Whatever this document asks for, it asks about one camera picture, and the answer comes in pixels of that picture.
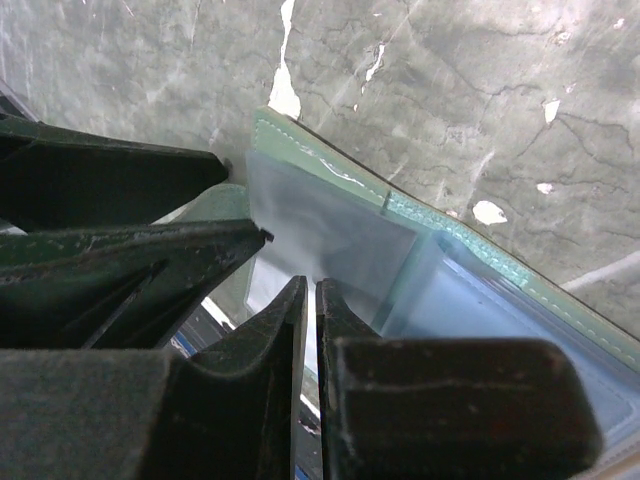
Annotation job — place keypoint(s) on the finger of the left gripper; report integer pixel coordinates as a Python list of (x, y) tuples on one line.
[(56, 178), (115, 288)]

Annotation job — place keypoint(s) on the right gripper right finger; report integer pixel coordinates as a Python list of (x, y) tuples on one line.
[(470, 408)]

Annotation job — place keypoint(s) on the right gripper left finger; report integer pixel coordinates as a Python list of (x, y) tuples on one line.
[(227, 412)]

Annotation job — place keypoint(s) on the mint green card holder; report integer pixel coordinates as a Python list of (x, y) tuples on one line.
[(406, 269)]

